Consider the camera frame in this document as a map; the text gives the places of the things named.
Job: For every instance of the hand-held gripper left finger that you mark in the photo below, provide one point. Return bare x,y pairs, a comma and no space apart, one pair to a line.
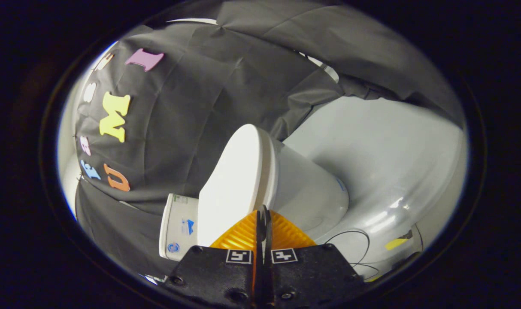
217,274

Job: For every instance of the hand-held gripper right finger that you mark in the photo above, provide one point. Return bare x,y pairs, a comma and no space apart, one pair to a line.
312,274

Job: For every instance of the white toilet bowl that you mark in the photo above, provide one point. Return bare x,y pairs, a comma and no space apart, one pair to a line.
307,189

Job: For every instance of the yellow tape strip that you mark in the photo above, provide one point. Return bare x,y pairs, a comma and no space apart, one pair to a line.
395,243

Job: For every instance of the black backdrop cloth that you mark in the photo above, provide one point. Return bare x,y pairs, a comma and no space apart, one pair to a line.
200,94

